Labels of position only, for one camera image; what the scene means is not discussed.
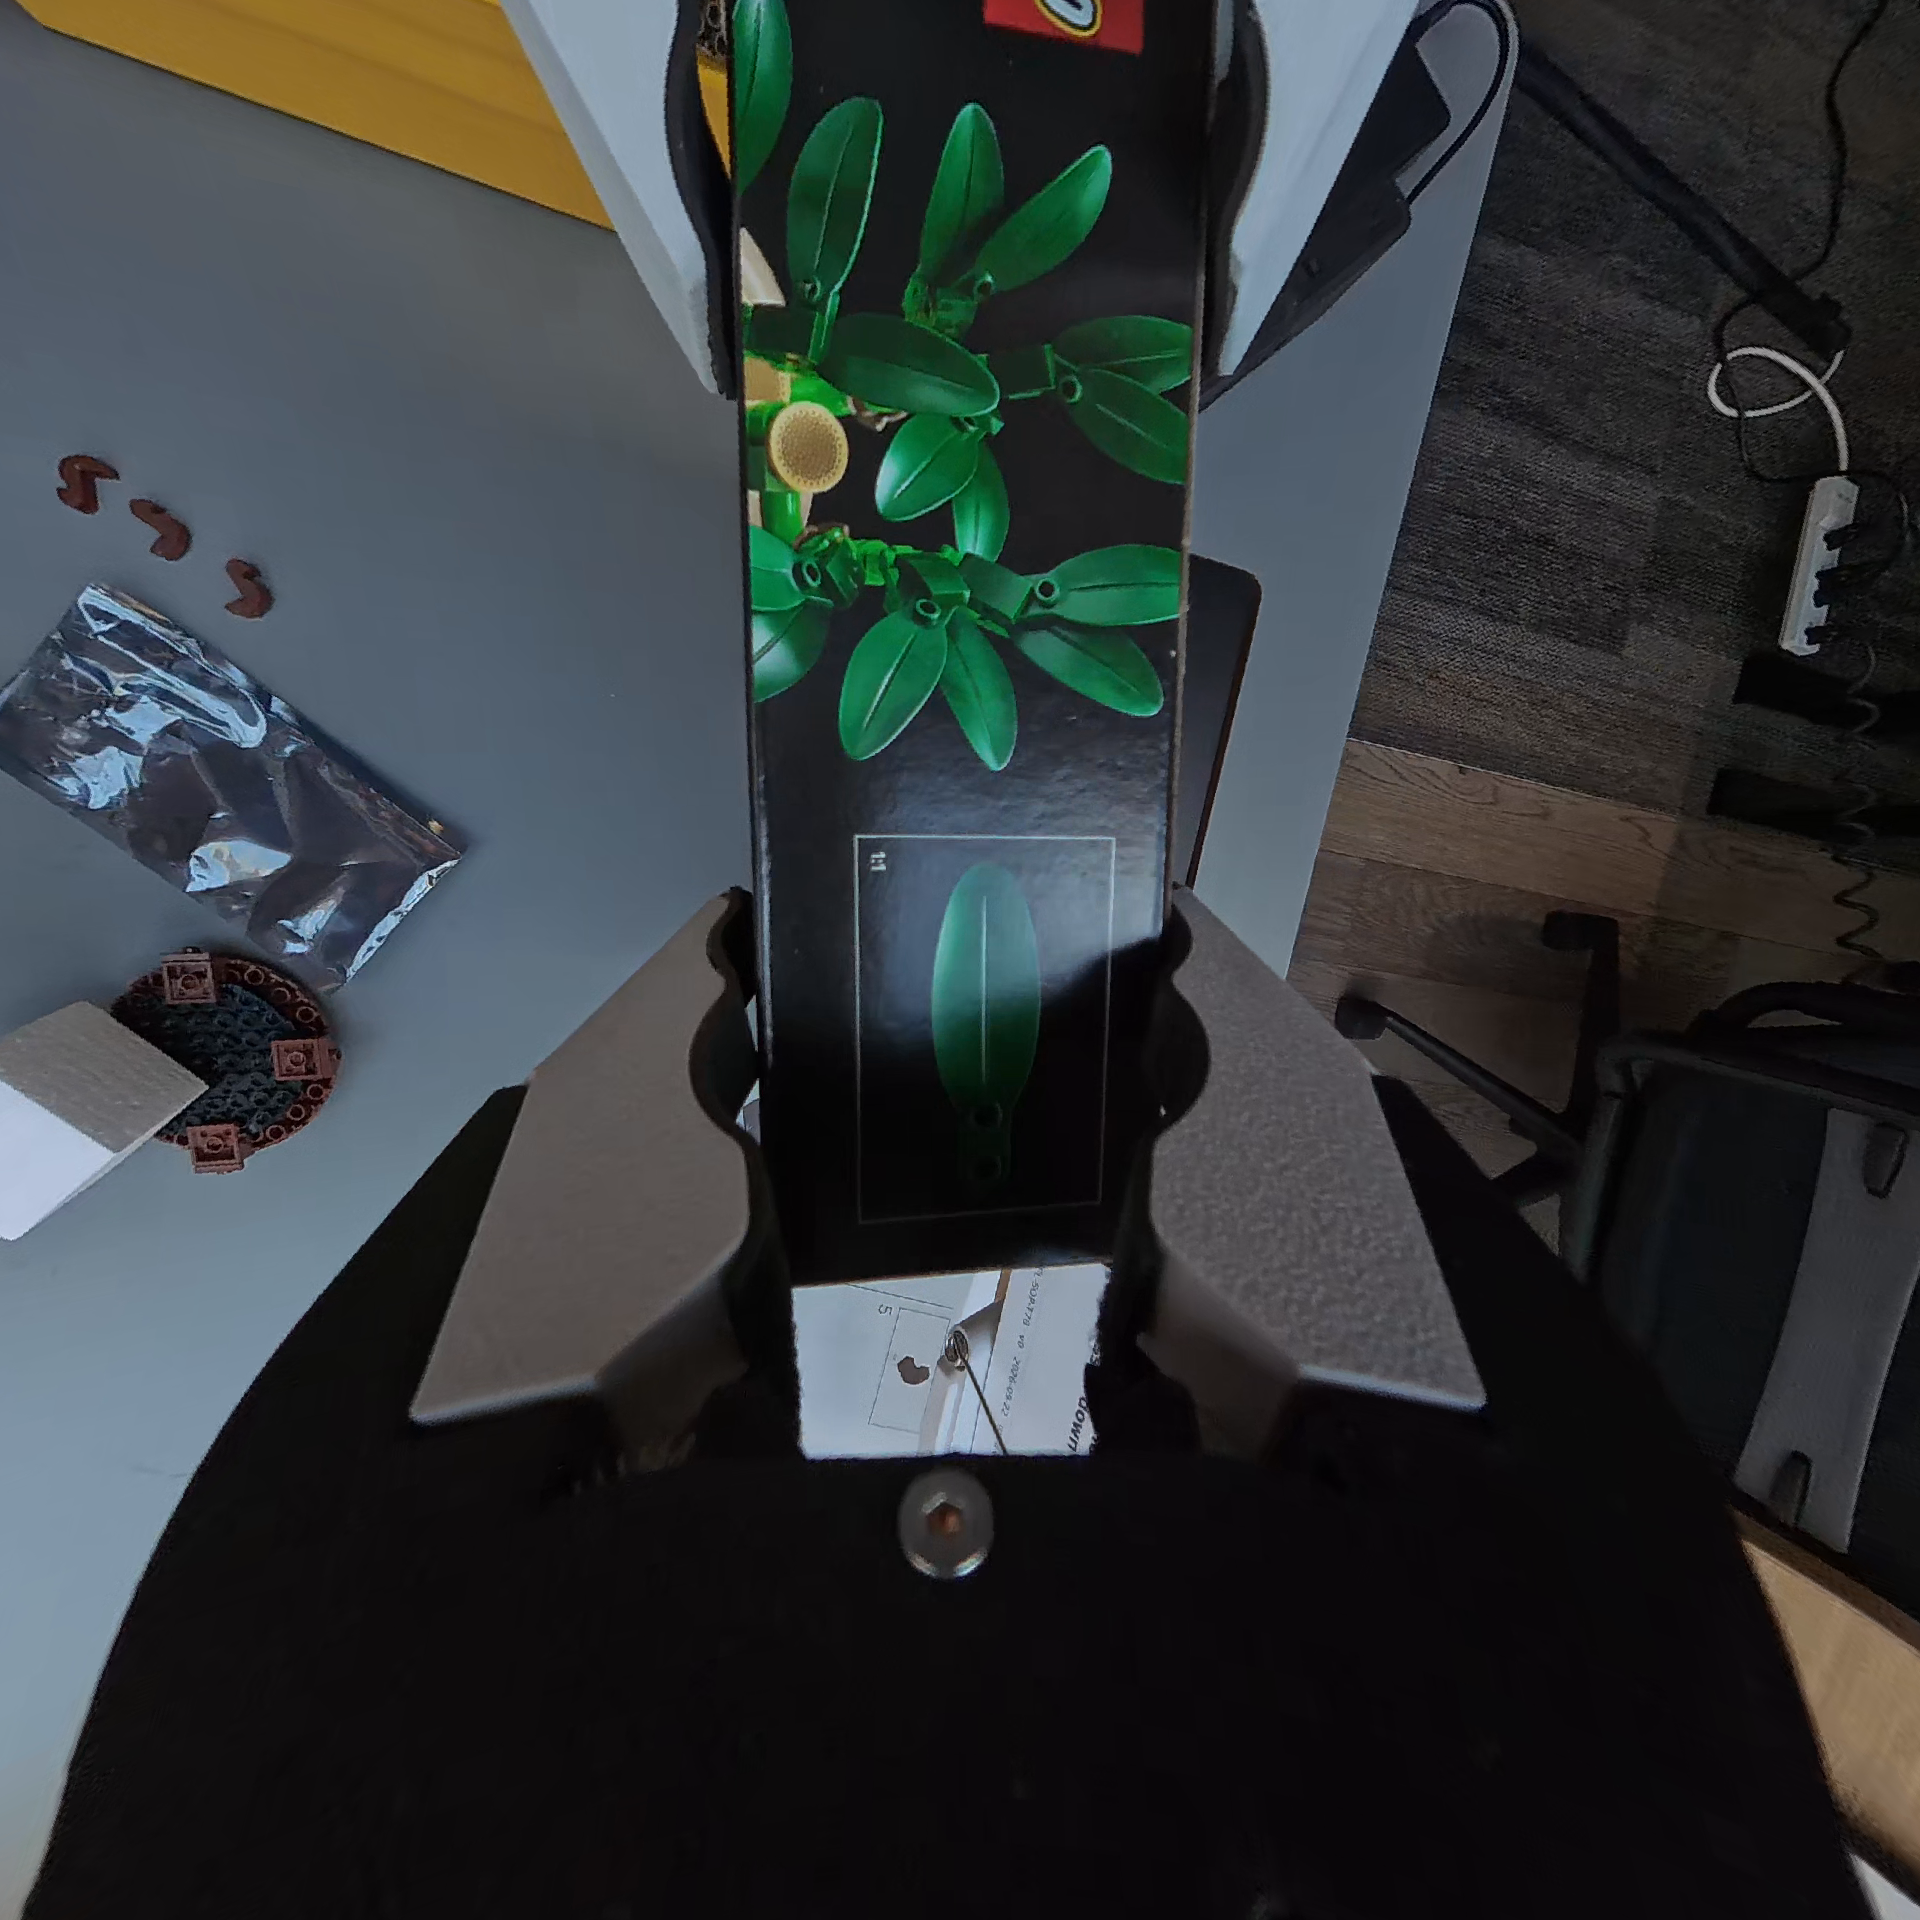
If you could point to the brown round brick model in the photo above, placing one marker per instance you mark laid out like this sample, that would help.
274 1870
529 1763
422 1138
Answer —
255 1050

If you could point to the white foam cube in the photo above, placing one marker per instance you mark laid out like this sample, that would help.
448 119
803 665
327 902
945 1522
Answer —
77 1110

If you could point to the black toy set box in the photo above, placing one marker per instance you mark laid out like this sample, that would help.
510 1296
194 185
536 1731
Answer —
961 751

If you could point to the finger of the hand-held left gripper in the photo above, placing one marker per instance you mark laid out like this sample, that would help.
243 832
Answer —
1233 322
630 119

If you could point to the white power strip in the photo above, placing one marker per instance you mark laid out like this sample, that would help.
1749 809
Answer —
1815 563

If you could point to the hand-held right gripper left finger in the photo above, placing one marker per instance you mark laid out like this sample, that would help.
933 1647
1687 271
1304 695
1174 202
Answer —
600 1201

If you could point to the grey adjoining desk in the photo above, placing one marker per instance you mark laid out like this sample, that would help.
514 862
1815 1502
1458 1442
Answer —
1350 523

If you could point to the silver foil bag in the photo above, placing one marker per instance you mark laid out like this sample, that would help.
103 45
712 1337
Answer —
224 779

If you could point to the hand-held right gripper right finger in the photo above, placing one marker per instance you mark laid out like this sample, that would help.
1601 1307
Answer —
1306 1214

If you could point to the building instruction booklet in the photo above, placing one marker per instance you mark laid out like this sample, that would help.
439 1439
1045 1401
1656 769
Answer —
869 1365

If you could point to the yellow plastic bin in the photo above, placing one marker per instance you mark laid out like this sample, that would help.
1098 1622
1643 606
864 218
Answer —
375 77

